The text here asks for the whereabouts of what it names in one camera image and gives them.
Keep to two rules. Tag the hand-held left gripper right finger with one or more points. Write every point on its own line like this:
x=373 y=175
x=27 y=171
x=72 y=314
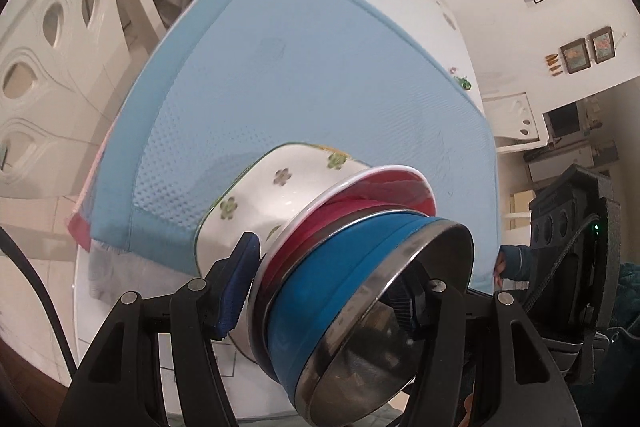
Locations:
x=401 y=303

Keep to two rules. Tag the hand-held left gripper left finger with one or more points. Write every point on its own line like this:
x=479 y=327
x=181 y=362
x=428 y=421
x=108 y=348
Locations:
x=235 y=302

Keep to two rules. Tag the blue steel-lined bowl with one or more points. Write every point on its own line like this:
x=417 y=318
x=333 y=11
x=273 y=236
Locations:
x=325 y=292

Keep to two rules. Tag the square white floral plate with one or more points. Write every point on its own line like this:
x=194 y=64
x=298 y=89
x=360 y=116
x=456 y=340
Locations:
x=280 y=199

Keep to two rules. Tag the magenta steel-lined bowl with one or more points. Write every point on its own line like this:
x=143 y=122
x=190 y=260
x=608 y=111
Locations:
x=320 y=222

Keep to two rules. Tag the pink patterned bowl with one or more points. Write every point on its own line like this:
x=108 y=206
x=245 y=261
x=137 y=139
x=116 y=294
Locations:
x=390 y=187

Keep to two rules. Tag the dark microwave oven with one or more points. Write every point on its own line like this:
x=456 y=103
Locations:
x=562 y=119

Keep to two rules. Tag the small framed picture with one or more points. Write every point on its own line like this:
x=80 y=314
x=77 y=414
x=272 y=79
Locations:
x=601 y=45
x=574 y=57

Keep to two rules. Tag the small green figurine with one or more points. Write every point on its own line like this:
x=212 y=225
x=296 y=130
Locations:
x=463 y=82

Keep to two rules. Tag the light blue table mat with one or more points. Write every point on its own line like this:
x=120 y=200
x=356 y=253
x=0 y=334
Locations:
x=300 y=82

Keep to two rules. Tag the orange wall ornaments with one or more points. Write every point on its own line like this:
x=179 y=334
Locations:
x=553 y=66

